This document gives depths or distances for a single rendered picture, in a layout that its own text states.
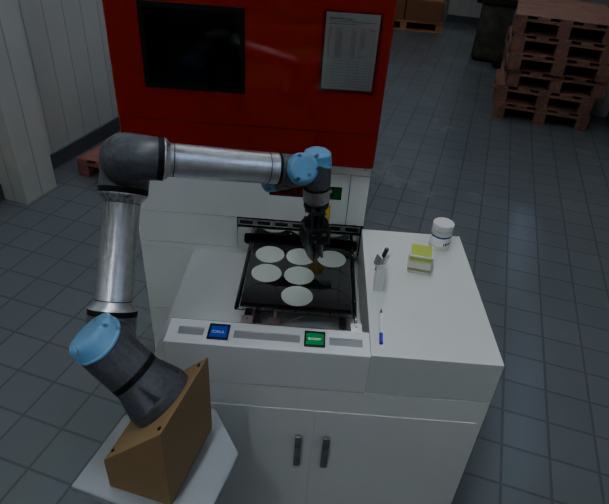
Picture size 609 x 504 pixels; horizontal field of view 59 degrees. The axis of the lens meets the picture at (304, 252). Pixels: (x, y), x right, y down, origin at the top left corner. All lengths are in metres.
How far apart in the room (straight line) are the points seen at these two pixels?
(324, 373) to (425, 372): 0.27
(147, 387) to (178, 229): 0.92
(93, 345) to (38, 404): 1.56
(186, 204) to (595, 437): 2.06
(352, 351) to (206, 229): 0.80
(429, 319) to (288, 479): 0.71
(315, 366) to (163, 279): 0.90
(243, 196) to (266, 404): 0.72
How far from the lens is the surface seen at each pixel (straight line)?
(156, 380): 1.22
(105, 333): 1.20
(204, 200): 1.93
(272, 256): 1.87
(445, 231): 1.85
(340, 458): 1.79
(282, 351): 1.44
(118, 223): 1.33
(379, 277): 1.62
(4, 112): 3.98
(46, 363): 2.91
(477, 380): 1.56
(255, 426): 1.68
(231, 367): 1.51
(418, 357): 1.47
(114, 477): 1.37
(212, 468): 1.39
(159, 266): 2.14
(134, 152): 1.21
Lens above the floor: 1.98
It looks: 35 degrees down
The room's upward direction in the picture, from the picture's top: 4 degrees clockwise
